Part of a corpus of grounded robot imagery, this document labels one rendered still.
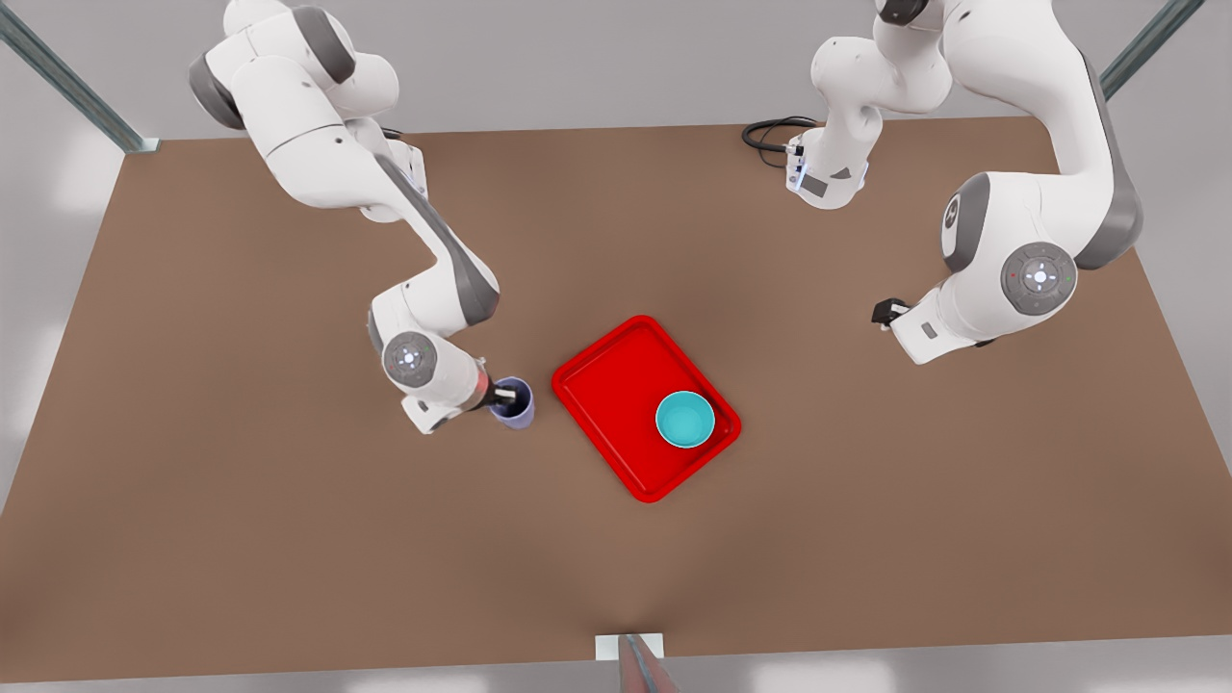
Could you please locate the purple cup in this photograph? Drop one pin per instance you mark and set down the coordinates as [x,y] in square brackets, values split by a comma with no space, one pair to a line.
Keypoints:
[515,407]

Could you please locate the teal bowl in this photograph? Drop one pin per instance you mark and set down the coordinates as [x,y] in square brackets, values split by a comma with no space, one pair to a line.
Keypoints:
[685,420]

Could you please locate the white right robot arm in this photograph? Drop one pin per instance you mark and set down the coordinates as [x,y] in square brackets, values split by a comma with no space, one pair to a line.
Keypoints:
[327,144]

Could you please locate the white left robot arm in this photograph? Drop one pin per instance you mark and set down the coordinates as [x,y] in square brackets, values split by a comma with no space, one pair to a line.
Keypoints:
[1020,87]

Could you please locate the red tray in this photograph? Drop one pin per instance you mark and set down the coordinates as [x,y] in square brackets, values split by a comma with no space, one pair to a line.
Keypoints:
[616,395]

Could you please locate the silver frame post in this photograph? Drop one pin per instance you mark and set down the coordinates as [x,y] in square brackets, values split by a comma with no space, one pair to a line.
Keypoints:
[1145,43]
[67,82]
[640,664]

